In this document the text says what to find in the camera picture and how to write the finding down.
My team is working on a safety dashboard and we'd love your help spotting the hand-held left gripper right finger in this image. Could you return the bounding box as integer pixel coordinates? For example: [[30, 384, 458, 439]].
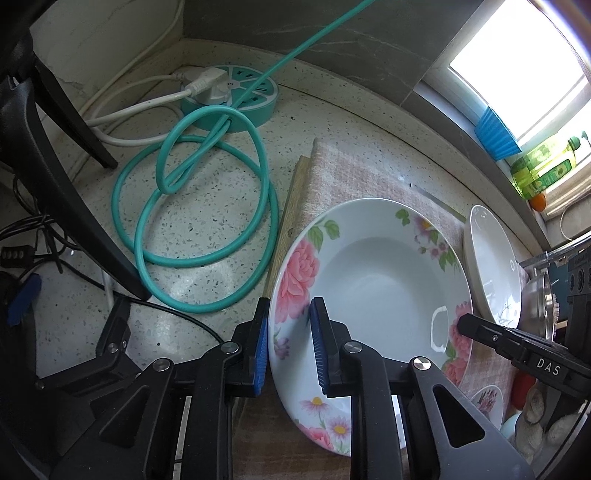
[[308, 296, 536, 480]]

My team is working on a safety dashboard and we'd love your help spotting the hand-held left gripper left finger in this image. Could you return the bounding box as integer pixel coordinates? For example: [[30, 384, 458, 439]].
[[46, 296, 271, 480]]

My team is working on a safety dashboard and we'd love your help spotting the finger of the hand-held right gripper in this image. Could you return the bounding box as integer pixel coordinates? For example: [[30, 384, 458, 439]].
[[457, 313, 591, 401]]

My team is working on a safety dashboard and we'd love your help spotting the stainless steel bowl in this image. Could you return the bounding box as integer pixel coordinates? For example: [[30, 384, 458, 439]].
[[519, 272, 557, 342]]

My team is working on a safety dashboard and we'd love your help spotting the white plate grey leaf print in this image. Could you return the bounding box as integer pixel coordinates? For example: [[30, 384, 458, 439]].
[[463, 204, 523, 329]]

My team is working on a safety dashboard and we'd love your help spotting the floral deep plate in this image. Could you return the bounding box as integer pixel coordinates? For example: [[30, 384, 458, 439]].
[[268, 198, 474, 457]]

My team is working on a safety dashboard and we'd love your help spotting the person's right hand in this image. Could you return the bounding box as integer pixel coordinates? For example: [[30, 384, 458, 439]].
[[515, 383, 587, 467]]

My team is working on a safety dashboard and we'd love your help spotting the small floral bowl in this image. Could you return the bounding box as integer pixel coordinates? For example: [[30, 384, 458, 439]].
[[471, 385, 504, 428]]

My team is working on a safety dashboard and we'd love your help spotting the pale white bowl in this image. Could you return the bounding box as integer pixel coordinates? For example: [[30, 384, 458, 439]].
[[500, 413, 522, 446]]

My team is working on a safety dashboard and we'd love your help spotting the green dish soap bottle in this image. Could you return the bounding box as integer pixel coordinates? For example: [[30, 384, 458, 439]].
[[510, 131, 591, 200]]

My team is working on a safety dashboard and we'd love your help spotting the wooden board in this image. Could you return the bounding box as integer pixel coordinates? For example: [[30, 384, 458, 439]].
[[263, 155, 317, 296]]

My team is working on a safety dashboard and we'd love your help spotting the blue silicone cup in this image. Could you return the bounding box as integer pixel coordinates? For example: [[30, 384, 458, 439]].
[[475, 105, 522, 161]]

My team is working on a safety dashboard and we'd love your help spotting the pink checked cloth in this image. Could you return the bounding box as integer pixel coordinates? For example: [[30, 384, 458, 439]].
[[233, 138, 532, 480]]

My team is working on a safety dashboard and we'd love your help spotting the window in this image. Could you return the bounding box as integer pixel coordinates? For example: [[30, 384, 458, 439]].
[[416, 0, 591, 153]]

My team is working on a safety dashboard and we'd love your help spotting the blue clip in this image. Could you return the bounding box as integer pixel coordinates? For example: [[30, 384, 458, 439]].
[[7, 272, 42, 328]]

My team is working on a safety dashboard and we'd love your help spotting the black tripod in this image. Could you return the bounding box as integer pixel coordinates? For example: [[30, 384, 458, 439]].
[[0, 0, 153, 303]]

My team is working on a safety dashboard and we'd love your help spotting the round teal power strip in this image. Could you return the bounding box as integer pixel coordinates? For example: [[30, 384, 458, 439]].
[[178, 65, 278, 134]]

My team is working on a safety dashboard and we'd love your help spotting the black electronic device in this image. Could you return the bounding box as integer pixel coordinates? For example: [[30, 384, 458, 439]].
[[0, 244, 35, 268]]

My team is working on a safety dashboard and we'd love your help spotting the white plug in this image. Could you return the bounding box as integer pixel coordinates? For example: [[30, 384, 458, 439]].
[[182, 67, 232, 104]]

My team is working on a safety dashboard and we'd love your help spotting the teal cable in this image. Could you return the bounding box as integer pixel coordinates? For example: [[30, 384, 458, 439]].
[[111, 0, 377, 315]]

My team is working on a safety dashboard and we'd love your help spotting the black cable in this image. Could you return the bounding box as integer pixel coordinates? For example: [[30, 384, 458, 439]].
[[0, 171, 232, 352]]

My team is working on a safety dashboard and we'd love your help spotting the thick white power cable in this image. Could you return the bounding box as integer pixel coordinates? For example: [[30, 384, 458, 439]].
[[83, 76, 195, 146]]

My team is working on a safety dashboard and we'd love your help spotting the thin white cable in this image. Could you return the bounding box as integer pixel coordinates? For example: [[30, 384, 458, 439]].
[[78, 0, 188, 114]]

